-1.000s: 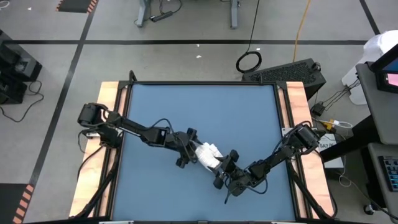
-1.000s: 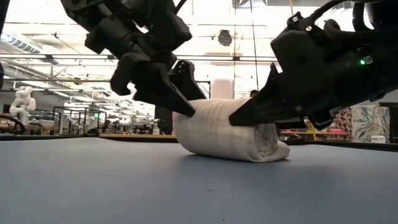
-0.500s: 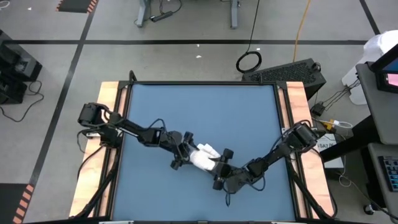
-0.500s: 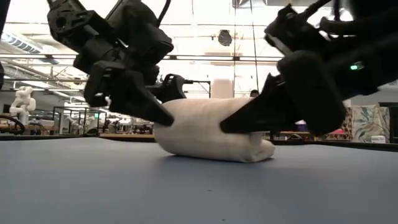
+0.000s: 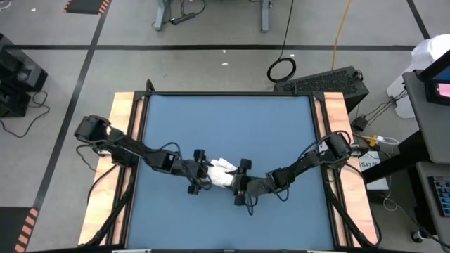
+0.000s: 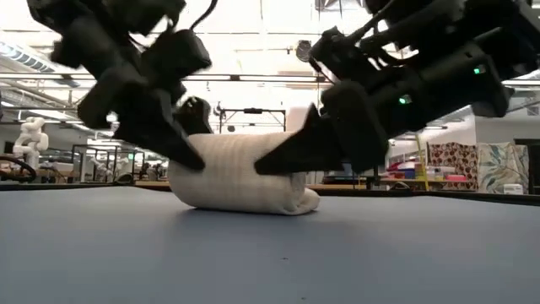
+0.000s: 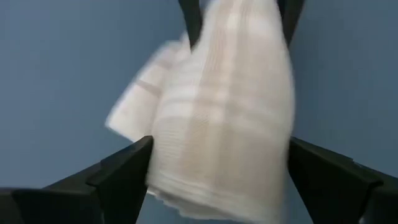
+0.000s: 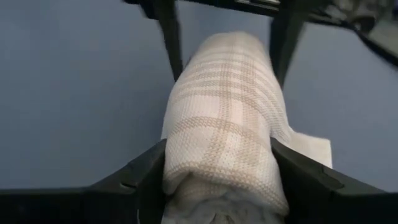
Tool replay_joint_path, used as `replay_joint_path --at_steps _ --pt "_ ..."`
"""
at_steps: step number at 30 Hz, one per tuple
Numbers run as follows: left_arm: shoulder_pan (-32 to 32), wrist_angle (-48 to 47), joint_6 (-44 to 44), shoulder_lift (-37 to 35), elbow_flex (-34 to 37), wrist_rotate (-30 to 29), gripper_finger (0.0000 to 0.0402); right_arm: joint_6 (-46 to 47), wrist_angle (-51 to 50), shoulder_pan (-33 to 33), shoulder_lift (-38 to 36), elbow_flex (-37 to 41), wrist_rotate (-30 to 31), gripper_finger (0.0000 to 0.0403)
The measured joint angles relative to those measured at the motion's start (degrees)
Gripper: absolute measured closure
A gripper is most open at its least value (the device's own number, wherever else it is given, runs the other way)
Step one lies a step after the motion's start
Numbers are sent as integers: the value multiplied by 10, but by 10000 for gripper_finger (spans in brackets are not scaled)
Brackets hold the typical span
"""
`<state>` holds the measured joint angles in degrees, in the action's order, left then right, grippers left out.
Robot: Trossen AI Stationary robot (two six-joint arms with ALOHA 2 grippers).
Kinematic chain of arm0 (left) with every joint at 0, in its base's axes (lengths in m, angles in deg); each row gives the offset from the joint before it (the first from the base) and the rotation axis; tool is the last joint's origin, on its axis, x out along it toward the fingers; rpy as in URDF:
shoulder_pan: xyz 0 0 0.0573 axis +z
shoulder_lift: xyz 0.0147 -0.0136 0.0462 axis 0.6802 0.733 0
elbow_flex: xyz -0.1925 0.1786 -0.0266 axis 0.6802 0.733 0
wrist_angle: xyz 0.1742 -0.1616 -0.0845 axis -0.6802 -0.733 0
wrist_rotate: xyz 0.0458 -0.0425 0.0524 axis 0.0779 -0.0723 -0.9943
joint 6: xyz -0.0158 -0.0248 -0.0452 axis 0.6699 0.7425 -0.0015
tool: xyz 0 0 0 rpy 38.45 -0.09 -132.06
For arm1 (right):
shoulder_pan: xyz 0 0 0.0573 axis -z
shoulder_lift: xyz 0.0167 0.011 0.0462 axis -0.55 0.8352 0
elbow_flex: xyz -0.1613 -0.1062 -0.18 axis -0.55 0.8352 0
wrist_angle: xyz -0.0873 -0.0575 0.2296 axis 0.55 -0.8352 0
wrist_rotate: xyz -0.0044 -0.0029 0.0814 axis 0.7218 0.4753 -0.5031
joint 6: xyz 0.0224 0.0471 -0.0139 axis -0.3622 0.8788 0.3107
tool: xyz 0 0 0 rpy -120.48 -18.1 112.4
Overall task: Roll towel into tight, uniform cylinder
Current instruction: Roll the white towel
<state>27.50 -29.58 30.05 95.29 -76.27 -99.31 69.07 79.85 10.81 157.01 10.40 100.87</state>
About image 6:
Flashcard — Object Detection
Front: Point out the black rig frame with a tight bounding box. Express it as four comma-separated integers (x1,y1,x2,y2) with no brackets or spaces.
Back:
218,107,287,134

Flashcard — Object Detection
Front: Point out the long ceiling light rail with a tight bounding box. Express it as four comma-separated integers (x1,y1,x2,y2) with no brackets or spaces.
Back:
0,72,540,85

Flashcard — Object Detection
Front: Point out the white checked towel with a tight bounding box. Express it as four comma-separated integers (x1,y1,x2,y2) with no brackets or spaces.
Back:
167,131,321,216

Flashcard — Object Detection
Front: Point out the silver air duct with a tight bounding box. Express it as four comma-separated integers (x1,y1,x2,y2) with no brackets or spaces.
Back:
0,40,58,75

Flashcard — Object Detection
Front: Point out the blue table mat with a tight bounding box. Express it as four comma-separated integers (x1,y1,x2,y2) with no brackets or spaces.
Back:
0,185,540,304

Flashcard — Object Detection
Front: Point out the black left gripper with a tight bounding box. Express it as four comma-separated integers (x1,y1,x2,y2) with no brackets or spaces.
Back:
77,66,214,172

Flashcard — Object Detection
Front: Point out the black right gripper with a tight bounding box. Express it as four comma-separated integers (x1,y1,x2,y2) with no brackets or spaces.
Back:
253,79,428,176

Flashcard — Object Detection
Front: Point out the brown floral fabric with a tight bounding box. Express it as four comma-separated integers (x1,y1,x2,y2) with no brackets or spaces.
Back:
425,142,480,192

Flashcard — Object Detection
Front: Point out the black cell frame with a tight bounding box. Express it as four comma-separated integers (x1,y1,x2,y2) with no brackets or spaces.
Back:
70,143,147,183

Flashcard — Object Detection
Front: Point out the black cabinet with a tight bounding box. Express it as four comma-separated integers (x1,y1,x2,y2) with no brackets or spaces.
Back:
513,138,540,196

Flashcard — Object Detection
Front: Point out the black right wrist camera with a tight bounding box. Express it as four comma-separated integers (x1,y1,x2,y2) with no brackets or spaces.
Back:
309,25,375,85

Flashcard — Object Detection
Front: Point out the yellow stand post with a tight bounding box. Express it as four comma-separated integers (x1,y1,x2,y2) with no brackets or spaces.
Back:
415,133,430,192

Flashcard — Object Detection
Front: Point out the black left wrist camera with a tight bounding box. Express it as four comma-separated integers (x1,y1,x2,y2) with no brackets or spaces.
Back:
141,28,213,92

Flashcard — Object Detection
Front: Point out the black curved hose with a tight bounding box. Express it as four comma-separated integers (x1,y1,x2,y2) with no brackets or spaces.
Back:
0,155,39,183

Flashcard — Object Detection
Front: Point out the teal leaf fabric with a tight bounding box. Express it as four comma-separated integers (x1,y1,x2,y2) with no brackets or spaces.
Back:
478,142,531,195

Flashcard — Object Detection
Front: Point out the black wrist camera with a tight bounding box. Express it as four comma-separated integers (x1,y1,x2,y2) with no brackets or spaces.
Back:
309,25,375,85
141,28,213,92

